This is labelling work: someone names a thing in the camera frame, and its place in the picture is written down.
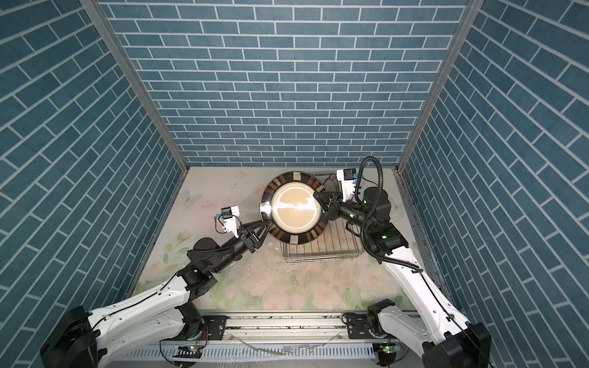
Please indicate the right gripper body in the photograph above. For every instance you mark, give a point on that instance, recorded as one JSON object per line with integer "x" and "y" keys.
{"x": 350, "y": 211}

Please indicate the metal wire dish rack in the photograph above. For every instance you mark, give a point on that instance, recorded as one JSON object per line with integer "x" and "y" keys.
{"x": 335, "y": 243}

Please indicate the black rimmed mosaic plate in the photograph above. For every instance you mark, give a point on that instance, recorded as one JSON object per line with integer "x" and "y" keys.
{"x": 288, "y": 202}

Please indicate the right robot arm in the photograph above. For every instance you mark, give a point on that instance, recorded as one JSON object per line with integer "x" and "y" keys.
{"x": 442, "y": 336}

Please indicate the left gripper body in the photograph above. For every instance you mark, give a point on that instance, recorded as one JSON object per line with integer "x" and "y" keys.
{"x": 247, "y": 243}

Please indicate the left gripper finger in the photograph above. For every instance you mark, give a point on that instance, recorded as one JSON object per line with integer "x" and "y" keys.
{"x": 250, "y": 226}
{"x": 260, "y": 233}

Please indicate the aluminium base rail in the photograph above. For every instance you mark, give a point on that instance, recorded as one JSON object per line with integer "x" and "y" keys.
{"x": 264, "y": 337}

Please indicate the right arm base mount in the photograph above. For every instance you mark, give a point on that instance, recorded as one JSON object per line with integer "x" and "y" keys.
{"x": 366, "y": 326}

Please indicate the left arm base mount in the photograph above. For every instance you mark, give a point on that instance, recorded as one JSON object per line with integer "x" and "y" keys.
{"x": 208, "y": 327}

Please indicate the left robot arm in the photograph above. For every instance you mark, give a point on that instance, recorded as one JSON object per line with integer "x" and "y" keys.
{"x": 95, "y": 338}

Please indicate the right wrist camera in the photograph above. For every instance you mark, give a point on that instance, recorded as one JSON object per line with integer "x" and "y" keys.
{"x": 347, "y": 179}

